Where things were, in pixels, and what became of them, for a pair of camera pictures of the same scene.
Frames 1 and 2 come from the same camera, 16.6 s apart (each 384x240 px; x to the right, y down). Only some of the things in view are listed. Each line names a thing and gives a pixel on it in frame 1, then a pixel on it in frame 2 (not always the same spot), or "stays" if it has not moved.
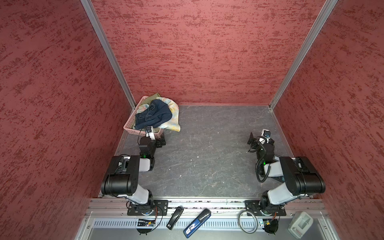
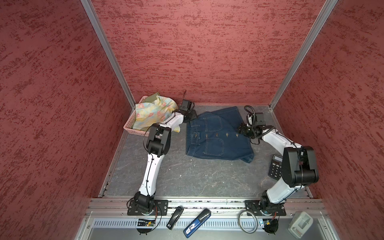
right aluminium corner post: [328, 7] stays
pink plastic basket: [130, 124] stays
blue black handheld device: [200, 218] stays
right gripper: [255, 141] → [242, 130]
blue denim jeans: [157, 114] → [215, 134]
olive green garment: [148, 100] stays
